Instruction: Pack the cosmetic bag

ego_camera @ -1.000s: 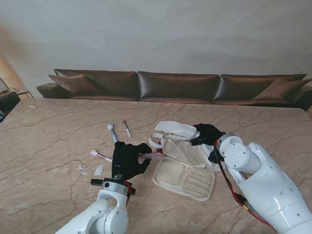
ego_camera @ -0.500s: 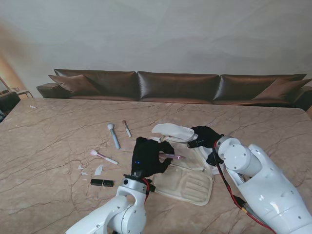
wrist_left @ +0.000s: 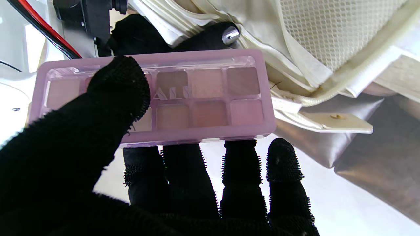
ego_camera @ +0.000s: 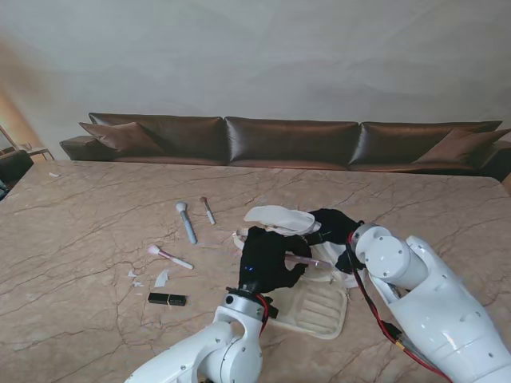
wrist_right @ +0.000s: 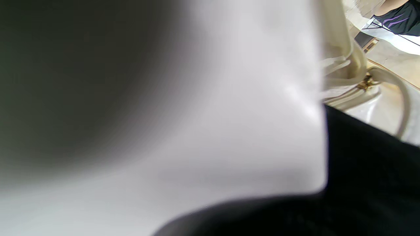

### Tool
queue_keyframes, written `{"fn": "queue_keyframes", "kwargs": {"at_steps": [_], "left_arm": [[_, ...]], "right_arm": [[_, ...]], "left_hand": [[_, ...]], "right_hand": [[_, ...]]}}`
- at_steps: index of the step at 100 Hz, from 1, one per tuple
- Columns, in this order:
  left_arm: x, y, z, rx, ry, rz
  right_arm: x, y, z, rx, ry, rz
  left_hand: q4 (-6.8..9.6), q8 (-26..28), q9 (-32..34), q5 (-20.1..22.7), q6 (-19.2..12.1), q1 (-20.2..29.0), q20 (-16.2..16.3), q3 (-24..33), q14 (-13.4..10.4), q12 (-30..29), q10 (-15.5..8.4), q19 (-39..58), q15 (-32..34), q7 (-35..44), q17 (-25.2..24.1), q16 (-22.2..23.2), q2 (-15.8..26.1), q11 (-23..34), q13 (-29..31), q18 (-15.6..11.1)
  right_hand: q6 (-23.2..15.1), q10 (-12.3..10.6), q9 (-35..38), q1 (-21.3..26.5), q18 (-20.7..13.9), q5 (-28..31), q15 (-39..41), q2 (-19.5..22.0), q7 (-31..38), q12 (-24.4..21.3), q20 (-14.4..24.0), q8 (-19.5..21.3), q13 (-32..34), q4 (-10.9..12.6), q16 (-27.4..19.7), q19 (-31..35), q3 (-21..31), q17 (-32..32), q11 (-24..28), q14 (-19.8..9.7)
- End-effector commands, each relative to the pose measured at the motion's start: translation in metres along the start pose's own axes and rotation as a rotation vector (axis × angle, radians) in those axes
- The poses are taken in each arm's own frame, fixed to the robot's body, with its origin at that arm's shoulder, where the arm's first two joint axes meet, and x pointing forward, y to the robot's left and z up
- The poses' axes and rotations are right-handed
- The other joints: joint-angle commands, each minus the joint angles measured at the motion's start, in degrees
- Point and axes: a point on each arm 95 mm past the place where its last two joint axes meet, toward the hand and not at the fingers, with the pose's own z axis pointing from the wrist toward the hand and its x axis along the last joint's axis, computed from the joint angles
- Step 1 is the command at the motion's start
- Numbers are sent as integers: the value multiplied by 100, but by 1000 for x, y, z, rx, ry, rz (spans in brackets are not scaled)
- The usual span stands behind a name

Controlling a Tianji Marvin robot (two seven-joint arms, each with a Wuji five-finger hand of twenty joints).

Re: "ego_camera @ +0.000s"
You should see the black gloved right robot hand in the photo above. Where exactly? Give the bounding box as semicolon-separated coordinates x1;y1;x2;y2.
306;207;365;245

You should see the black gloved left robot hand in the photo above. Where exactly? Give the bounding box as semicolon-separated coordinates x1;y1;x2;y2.
238;225;313;294

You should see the pink eyeshadow palette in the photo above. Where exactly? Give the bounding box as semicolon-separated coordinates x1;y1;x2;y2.
283;255;331;269

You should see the cream white cosmetics bag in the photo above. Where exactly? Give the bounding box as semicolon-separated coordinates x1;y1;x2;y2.
232;205;352;340

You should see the black lipstick tube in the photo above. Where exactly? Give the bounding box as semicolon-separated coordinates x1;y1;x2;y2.
148;292;188;307

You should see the brown leather sofa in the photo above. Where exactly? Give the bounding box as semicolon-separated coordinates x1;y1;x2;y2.
59;113;511;183

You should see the brown sofa cushion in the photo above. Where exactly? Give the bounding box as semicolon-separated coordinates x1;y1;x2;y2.
78;121;164;157
413;127;511;164

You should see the small wooden side table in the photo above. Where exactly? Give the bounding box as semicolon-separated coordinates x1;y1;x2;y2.
23;145;55;162

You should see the dark armchair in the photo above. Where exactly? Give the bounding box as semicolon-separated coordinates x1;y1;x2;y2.
0;150;35;183

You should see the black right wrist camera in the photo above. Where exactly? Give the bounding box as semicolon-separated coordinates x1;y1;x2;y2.
334;249;360;276

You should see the small white handled brush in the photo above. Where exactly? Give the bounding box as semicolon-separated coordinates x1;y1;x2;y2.
199;195;216;225

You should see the blue handled makeup brush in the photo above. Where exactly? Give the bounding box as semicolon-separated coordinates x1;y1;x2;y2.
175;201;198;245

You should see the pink bristle white handled brush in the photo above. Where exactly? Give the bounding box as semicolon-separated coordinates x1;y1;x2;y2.
146;244;195;270

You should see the red black right arm cable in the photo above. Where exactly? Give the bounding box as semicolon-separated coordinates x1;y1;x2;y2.
345;233;452;380

